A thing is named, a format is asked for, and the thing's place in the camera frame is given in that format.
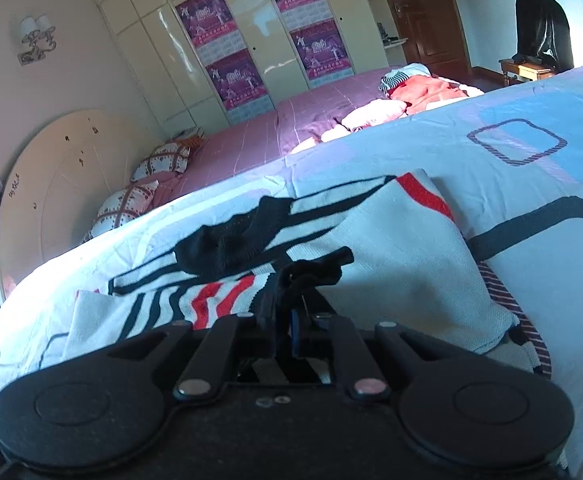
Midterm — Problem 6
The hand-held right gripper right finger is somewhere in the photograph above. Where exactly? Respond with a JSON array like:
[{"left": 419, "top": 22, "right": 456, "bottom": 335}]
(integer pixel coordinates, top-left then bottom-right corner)
[{"left": 290, "top": 307, "right": 451, "bottom": 404}]

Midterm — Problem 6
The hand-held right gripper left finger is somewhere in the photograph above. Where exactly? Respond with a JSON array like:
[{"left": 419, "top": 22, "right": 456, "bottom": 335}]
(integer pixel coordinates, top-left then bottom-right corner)
[{"left": 106, "top": 302, "right": 291, "bottom": 405}]

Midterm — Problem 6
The black knit cloth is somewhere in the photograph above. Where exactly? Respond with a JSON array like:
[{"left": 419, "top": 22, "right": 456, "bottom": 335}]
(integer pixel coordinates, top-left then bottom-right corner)
[
  {"left": 271, "top": 246, "right": 355, "bottom": 312},
  {"left": 175, "top": 195, "right": 295, "bottom": 277}
]

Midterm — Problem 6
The white black red striped garment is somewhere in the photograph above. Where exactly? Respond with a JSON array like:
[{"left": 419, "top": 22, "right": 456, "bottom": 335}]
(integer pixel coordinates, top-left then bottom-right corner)
[{"left": 64, "top": 170, "right": 522, "bottom": 361}]

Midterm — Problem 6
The white red patterned pillow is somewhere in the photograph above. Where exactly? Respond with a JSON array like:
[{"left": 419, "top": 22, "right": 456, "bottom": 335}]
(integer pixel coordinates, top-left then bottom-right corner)
[
  {"left": 130, "top": 140, "right": 194, "bottom": 183},
  {"left": 81, "top": 180, "right": 161, "bottom": 243}
]

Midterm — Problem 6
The white blue patterned blanket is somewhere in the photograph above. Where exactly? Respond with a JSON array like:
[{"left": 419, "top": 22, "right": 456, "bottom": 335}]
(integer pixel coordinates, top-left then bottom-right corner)
[{"left": 0, "top": 57, "right": 583, "bottom": 480}]

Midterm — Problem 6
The cream round headboard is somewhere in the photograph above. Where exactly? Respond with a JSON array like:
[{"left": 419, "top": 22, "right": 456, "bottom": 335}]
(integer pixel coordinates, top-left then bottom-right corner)
[{"left": 0, "top": 108, "right": 167, "bottom": 306}]

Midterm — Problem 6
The black white striped cloth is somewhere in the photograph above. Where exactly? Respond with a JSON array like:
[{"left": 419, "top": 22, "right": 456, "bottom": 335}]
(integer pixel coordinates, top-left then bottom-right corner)
[{"left": 377, "top": 71, "right": 412, "bottom": 95}]

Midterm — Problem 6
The orange cloth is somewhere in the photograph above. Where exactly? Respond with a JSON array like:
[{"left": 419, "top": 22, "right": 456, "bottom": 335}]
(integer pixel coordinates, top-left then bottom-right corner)
[{"left": 389, "top": 75, "right": 472, "bottom": 116}]

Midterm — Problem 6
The cream glossy wardrobe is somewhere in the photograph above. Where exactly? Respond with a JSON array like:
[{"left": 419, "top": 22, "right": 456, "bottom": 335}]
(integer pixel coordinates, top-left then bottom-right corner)
[{"left": 78, "top": 0, "right": 389, "bottom": 136}]

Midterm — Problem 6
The light blue cloth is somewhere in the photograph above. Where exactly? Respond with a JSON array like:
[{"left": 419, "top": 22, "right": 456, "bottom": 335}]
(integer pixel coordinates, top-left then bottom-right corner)
[{"left": 391, "top": 62, "right": 439, "bottom": 81}]

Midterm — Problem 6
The cream corner shelf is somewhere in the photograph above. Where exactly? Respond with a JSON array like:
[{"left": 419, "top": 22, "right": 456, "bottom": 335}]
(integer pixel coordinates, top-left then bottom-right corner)
[{"left": 364, "top": 0, "right": 409, "bottom": 66}]

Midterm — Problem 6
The small wooden side table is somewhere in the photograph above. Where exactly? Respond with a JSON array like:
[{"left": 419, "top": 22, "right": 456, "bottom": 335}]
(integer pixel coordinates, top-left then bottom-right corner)
[{"left": 499, "top": 57, "right": 557, "bottom": 88}]

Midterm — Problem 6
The brown wooden door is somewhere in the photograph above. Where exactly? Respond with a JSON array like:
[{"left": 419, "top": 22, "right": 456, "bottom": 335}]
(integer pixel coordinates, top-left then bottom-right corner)
[{"left": 371, "top": 0, "right": 473, "bottom": 78}]

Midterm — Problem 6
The twin shade wall lamp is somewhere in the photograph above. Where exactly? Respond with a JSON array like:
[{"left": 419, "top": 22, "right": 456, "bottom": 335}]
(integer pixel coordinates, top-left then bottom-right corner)
[{"left": 17, "top": 14, "right": 58, "bottom": 67}]

